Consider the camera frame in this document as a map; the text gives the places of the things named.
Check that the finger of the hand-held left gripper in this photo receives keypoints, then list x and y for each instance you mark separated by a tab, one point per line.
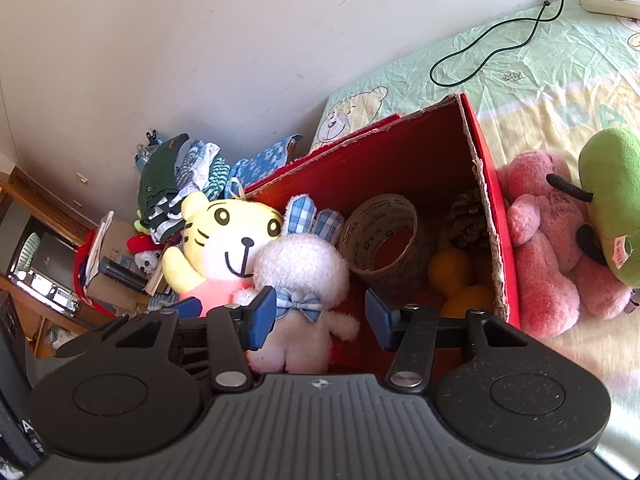
187	306

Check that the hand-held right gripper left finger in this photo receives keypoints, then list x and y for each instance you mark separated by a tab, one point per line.
261	317

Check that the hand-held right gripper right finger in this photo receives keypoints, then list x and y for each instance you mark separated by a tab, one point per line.
378	321

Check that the red cardboard box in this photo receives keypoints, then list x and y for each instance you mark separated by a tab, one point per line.
400	160

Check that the green plush toy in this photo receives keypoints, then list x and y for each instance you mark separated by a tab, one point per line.
610	180

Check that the yellow tiger plush toy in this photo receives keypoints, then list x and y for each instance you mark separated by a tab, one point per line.
220	250

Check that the white rabbit plush toy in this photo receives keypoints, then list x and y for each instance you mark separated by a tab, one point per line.
300	265

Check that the black cylinder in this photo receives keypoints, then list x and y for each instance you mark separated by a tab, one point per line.
122	273

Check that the red toy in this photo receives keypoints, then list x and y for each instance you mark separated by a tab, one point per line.
140	244

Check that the brown cardboard box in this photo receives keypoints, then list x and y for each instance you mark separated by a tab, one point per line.
117	240

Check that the brown tape roll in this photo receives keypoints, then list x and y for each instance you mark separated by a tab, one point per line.
365	220

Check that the brown pine cone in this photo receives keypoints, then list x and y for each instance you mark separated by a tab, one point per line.
467	225

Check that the pile of striped clothes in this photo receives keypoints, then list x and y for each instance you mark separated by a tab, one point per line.
200	170

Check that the dark green garment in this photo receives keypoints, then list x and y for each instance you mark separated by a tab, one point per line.
160	170

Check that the blue patterned cloth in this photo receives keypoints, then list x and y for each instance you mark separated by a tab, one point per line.
260	165

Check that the wooden cabinet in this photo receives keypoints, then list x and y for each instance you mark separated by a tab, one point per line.
30	200

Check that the black clip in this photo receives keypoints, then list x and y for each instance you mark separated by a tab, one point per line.
152	136

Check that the pink plush bear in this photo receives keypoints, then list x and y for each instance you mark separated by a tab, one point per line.
545	240

